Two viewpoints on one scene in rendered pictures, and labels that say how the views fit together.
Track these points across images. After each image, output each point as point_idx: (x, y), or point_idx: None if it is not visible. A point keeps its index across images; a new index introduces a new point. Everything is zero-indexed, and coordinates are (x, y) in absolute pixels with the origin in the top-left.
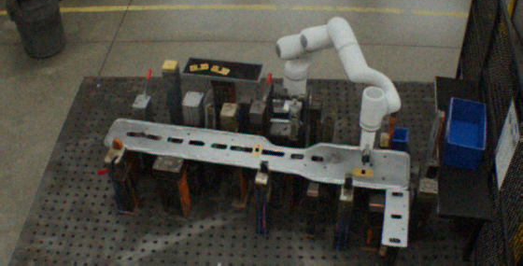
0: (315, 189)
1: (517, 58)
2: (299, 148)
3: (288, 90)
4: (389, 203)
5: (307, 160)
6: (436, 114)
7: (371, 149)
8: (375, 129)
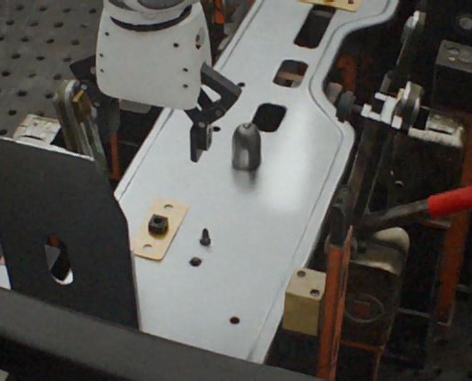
0: (124, 102)
1: (18, 309)
2: (323, 78)
3: None
4: None
5: (265, 92)
6: (119, 211)
7: (97, 82)
8: (103, 3)
